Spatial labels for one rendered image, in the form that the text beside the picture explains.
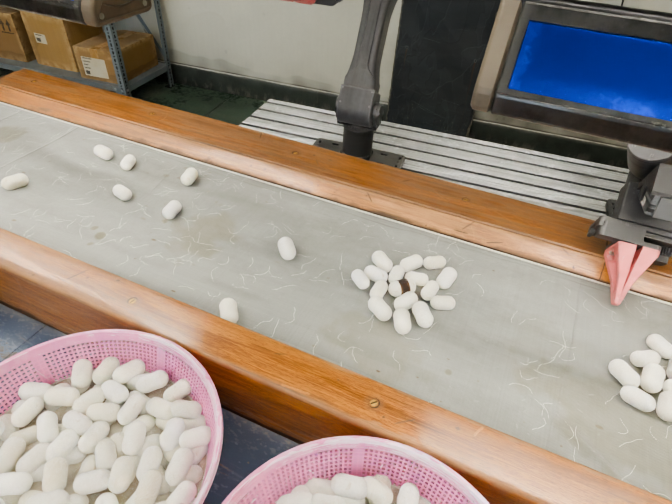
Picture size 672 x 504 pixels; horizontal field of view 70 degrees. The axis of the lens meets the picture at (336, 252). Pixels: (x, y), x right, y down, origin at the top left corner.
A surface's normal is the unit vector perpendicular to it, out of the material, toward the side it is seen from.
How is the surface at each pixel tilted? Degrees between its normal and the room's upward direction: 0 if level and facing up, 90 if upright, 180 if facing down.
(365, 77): 60
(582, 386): 0
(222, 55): 88
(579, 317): 0
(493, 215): 0
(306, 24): 90
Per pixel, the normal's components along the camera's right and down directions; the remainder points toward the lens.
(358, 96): -0.27, 0.14
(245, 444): 0.04, -0.76
